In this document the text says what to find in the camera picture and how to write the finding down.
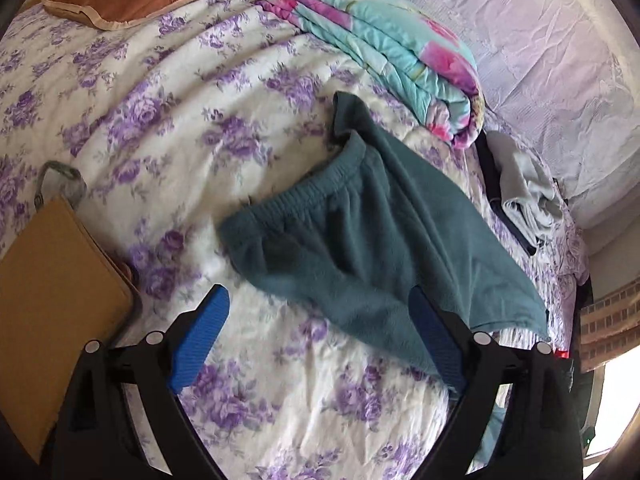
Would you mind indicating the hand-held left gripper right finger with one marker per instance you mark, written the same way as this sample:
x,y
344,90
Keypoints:
x,y
437,345

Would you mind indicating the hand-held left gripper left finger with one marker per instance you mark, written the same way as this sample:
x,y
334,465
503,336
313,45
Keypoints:
x,y
200,340

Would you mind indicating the teal fleece pants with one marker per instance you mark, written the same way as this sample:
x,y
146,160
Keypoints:
x,y
350,240

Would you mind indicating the small red object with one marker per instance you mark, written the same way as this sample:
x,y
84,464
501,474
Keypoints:
x,y
562,353

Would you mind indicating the grey garment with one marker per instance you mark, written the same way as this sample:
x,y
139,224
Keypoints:
x,y
525,185

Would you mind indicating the purple floral bed sheet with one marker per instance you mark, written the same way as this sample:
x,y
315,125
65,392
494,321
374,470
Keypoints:
x,y
200,125

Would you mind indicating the folded teal pink floral quilt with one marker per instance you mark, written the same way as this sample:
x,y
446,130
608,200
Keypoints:
x,y
390,35

